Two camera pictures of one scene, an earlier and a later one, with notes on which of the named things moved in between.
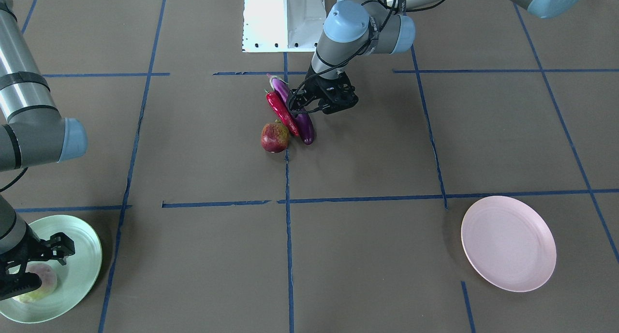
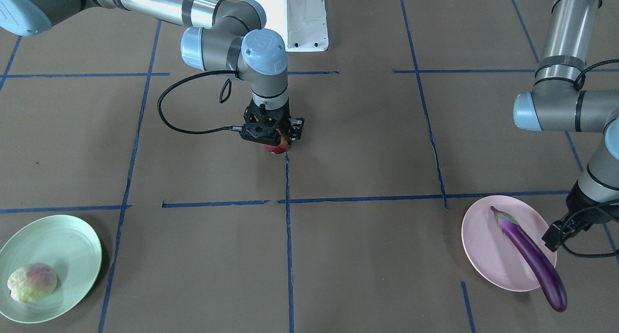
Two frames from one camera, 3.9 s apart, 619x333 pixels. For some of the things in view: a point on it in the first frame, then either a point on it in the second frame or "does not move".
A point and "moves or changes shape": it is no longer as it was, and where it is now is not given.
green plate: x=75 y=279 does not move
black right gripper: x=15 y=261 → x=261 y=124
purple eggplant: x=303 y=125 moves or changes shape
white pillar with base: x=283 y=18 does not move
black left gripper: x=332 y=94 → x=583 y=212
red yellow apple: x=274 y=137 does not move
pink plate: x=509 y=243 does not move
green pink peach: x=49 y=281 does not move
